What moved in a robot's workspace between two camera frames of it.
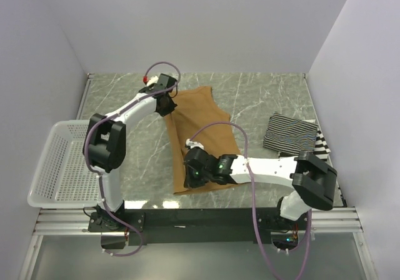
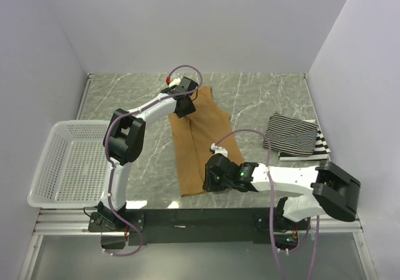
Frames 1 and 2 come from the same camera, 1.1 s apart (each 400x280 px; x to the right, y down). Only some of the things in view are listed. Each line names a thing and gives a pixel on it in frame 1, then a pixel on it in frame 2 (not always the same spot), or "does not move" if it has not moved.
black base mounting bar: (191, 226) does not move
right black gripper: (190, 181) -> (209, 185)
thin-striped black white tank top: (290, 135) does not move
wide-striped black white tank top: (320, 149) does not move
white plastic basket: (64, 179) does not move
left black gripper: (169, 109) -> (190, 109)
